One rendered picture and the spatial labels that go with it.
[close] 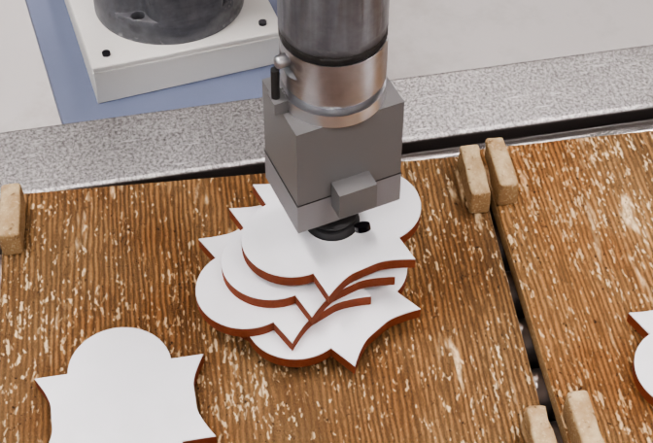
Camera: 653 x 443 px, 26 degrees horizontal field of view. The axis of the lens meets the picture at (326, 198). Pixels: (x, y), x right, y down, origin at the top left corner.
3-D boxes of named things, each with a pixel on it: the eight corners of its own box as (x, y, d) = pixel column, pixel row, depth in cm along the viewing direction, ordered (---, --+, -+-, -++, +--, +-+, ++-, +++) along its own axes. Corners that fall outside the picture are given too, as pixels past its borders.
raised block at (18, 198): (5, 204, 121) (-1, 182, 119) (26, 202, 121) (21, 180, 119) (2, 257, 117) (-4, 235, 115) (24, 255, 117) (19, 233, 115)
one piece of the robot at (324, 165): (304, 128, 93) (307, 284, 105) (427, 89, 95) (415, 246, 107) (248, 37, 99) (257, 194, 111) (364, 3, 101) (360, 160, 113)
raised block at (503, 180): (481, 157, 124) (483, 135, 122) (501, 154, 124) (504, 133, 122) (497, 207, 120) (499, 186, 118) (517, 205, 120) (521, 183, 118)
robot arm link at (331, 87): (407, 49, 95) (295, 83, 93) (404, 97, 98) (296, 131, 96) (360, -18, 99) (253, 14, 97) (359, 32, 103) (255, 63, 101)
